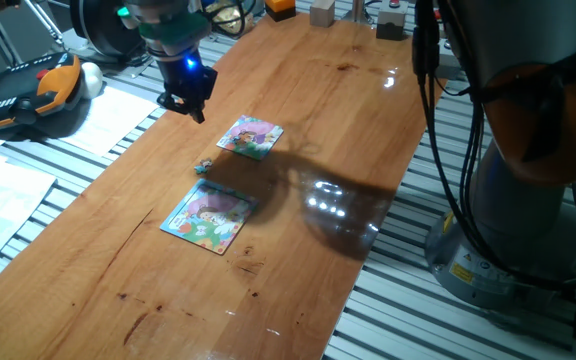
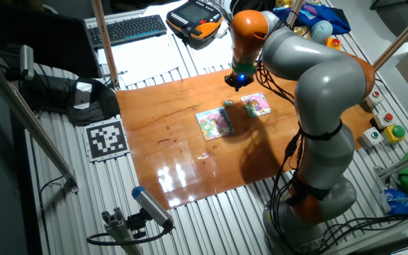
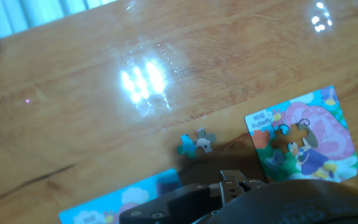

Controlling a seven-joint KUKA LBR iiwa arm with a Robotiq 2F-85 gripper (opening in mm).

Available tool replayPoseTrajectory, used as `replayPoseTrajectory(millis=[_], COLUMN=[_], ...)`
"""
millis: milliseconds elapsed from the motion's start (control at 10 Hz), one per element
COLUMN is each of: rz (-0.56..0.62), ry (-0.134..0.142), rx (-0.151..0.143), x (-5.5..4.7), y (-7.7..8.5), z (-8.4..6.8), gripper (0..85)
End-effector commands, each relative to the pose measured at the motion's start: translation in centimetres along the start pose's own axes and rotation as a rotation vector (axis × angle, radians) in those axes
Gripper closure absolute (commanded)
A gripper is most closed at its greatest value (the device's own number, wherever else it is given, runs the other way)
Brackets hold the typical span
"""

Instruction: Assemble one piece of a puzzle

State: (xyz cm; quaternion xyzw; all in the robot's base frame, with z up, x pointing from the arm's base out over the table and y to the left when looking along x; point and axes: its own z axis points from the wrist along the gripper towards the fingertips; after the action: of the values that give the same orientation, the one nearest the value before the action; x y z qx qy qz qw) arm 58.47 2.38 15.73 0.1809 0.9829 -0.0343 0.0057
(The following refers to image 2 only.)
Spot black bag with silver patch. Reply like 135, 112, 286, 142
18, 73, 120, 128

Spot tan upright frame pole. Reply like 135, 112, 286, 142
91, 0, 120, 90

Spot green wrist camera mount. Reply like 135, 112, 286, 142
232, 60, 258, 76

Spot slanted aluminium beam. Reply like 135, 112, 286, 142
378, 144, 408, 180

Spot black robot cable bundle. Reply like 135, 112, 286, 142
255, 59, 306, 255

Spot short aluminium profile stand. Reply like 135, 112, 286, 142
101, 207, 145, 255

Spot large white paper sheets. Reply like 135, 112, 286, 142
97, 33, 183, 88

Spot black cables beside robot base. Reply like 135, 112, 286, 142
317, 211, 408, 249

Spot black computer monitor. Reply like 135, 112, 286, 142
0, 0, 102, 79

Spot thin silver pole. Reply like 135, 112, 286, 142
287, 0, 305, 29

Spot blue cloth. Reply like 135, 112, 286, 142
273, 2, 352, 35

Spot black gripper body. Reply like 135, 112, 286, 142
229, 73, 254, 89

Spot gold foil bag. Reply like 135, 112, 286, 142
292, 26, 312, 40

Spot black round spool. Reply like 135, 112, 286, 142
229, 0, 277, 15

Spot blue plastic bag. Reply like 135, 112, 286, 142
379, 187, 408, 216

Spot pale blue egg plush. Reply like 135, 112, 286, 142
310, 20, 334, 45

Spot white round object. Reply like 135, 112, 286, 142
213, 20, 230, 39

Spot white paper sheet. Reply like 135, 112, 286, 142
182, 30, 235, 72

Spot grey box with green button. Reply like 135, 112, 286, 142
358, 127, 385, 149

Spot orange box with red button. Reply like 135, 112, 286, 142
325, 37, 342, 51

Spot black white fiducial marker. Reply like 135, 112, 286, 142
83, 118, 130, 163

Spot butterfly jigsaw puzzle unframed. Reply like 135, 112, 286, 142
241, 92, 272, 118

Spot silver camera with blue end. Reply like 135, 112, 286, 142
131, 186, 175, 231

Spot framed butterfly puzzle board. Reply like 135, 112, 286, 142
195, 106, 234, 142

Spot black computer keyboard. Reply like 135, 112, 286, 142
86, 13, 169, 49

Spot glossy wooden board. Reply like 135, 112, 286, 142
115, 67, 375, 210

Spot black camera cable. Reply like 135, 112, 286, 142
86, 222, 171, 247

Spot long diagonal aluminium beam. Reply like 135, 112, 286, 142
0, 47, 80, 194

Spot tan slanted frame pole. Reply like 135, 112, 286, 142
372, 1, 408, 72

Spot grey box with red button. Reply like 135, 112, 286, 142
371, 112, 395, 130
361, 90, 385, 111

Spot silver camera on clamp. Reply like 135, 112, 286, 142
18, 44, 35, 81

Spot black orange teach pendant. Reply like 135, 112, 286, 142
166, 0, 224, 50

